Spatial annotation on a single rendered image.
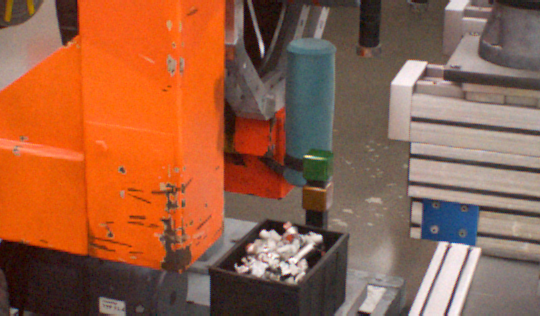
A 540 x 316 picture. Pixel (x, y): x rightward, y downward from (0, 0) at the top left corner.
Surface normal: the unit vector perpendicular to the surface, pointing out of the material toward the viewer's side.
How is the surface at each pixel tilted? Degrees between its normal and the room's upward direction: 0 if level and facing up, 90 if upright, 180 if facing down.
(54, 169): 90
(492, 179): 90
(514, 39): 72
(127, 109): 90
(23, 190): 90
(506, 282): 0
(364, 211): 0
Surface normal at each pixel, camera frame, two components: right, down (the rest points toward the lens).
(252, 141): -0.34, 0.16
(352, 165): 0.02, -0.93
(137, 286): 0.04, 0.36
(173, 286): 0.94, 0.14
